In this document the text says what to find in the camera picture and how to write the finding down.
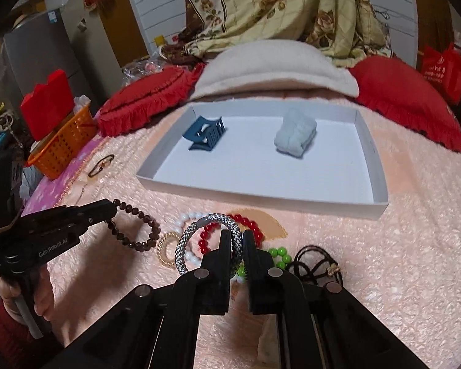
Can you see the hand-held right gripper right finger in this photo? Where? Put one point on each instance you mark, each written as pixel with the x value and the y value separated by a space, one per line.
pixel 249 246

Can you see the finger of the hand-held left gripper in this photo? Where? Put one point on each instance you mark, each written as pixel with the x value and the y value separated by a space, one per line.
pixel 96 211

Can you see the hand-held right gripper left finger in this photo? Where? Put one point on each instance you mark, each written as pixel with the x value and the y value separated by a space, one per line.
pixel 225 244

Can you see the white shallow cardboard box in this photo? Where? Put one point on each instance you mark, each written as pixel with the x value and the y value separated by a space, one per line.
pixel 261 173

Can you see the person's left forearm red sleeve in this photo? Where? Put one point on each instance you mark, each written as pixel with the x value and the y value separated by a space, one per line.
pixel 7 342

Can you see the person's left hand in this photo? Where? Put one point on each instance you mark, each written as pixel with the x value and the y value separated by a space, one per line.
pixel 42 296

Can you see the orange plastic basket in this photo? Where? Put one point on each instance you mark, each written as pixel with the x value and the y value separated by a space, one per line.
pixel 61 150

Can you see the blue hair claw clip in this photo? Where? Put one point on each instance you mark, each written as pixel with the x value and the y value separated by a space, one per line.
pixel 203 132

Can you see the red box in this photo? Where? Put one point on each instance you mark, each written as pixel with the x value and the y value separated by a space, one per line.
pixel 48 103

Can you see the red ruffled pillow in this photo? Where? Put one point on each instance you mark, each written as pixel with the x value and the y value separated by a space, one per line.
pixel 138 100
pixel 403 96

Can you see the light blue fluffy scrunchie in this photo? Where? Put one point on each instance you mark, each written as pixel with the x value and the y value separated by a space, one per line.
pixel 295 132

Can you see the clear plastic bag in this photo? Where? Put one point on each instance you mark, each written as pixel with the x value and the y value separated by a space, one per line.
pixel 138 71

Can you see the grey refrigerator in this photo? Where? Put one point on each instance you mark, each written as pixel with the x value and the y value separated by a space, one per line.
pixel 38 53

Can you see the brown wooden door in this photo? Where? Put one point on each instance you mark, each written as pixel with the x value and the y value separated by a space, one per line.
pixel 126 38

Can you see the yellow capped bottle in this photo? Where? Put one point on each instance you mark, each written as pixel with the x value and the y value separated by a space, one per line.
pixel 159 44

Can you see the beige fleece pillow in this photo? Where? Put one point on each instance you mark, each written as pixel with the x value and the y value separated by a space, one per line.
pixel 272 65

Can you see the white slatted headboard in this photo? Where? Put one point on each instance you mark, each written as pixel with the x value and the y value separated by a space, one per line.
pixel 157 4

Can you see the floral yellow quilt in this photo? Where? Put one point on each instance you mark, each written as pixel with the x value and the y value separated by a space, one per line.
pixel 276 4

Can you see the red shopping bag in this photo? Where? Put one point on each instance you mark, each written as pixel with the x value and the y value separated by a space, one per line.
pixel 443 69

